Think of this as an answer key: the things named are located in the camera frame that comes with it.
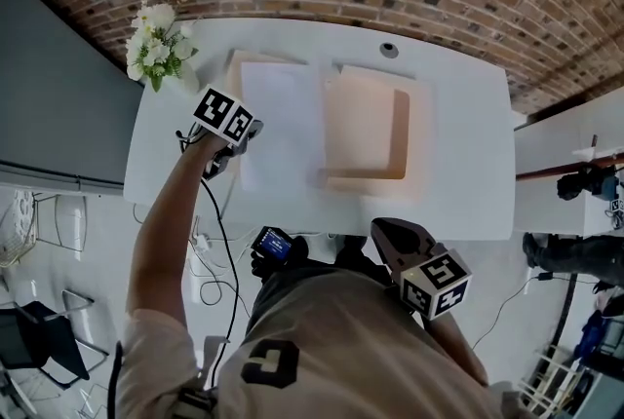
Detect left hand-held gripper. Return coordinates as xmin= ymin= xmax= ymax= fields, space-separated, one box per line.
xmin=177 ymin=86 xmax=265 ymax=180

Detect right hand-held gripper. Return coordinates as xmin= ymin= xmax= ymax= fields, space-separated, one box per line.
xmin=369 ymin=216 xmax=474 ymax=322

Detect white A4 paper sheet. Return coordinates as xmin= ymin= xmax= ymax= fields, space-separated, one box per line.
xmin=240 ymin=59 xmax=327 ymax=193

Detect beige shallow tray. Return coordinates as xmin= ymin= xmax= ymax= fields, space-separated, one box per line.
xmin=225 ymin=47 xmax=437 ymax=207

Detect person's right forearm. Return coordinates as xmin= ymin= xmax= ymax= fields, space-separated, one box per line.
xmin=423 ymin=309 xmax=489 ymax=387

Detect person's dark trousers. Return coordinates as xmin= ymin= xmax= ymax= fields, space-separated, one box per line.
xmin=251 ymin=234 xmax=391 ymax=291

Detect white vase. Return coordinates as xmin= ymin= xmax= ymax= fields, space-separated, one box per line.
xmin=168 ymin=54 xmax=201 ymax=95

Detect small blue screen device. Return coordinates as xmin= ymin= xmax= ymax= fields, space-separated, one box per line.
xmin=250 ymin=225 xmax=296 ymax=268

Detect person's beige shirt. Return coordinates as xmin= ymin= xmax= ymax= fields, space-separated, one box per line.
xmin=114 ymin=260 xmax=518 ymax=419

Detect white flower bouquet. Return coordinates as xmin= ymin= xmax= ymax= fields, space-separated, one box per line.
xmin=125 ymin=0 xmax=200 ymax=93

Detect white low cabinet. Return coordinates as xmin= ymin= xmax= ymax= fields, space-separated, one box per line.
xmin=511 ymin=88 xmax=624 ymax=236

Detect pale wooden rack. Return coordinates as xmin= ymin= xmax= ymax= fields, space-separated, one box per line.
xmin=519 ymin=343 xmax=594 ymax=416

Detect blue bag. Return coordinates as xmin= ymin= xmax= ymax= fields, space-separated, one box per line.
xmin=574 ymin=309 xmax=606 ymax=360

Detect grey cabinet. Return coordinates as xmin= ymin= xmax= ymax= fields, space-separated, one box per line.
xmin=0 ymin=0 xmax=147 ymax=195

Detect black chair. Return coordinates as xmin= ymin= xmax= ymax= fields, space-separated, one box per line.
xmin=0 ymin=289 xmax=111 ymax=392

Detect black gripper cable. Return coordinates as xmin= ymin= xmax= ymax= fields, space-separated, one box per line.
xmin=175 ymin=129 xmax=241 ymax=392

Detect black floor hose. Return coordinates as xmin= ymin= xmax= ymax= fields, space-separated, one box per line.
xmin=548 ymin=275 xmax=579 ymax=360

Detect white wire chair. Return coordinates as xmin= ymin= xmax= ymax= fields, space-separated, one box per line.
xmin=0 ymin=190 xmax=38 ymax=270

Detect black shoulder strap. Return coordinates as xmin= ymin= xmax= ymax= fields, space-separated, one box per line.
xmin=107 ymin=341 xmax=126 ymax=419

